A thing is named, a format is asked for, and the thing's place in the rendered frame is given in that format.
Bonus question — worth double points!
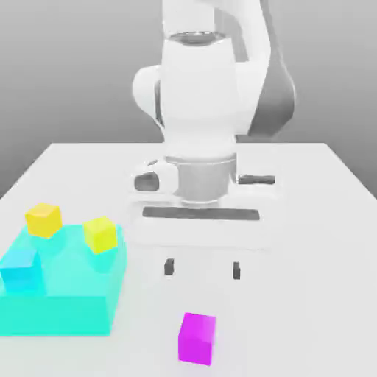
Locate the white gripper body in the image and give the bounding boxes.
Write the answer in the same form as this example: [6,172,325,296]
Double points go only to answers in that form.
[128,199,275,252]

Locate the small yellow cube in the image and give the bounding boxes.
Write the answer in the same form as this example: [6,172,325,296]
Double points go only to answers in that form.
[82,216,119,255]

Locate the small magenta cube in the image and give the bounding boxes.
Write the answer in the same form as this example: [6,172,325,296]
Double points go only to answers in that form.
[177,312,218,367]

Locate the small orange cube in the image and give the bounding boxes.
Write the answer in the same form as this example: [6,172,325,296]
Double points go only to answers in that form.
[24,202,63,239]

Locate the small blue cube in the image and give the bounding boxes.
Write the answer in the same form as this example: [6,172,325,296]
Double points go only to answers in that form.
[0,247,47,296]

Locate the large turquoise box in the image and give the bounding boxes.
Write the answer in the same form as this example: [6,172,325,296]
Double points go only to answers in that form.
[0,222,128,337]

